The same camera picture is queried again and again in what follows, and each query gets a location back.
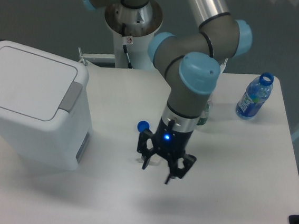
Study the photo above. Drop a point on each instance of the blue plastic drink bottle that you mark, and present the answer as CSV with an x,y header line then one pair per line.
x,y
256,94

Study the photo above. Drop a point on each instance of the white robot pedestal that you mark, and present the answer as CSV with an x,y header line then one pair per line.
x,y
133,30

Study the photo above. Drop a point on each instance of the blue bottle cap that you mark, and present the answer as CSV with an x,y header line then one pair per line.
x,y
142,125

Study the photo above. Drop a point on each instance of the crumpled white tissue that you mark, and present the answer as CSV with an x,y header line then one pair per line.
x,y
155,160

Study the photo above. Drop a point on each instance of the clear green-label bottle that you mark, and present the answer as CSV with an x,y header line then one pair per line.
x,y
206,111

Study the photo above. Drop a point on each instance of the white plastic trash can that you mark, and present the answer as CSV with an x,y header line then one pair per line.
x,y
44,108

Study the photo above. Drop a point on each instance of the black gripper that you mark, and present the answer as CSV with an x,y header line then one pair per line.
x,y
169,144

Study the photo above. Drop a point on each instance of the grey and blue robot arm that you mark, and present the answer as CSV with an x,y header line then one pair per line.
x,y
191,66

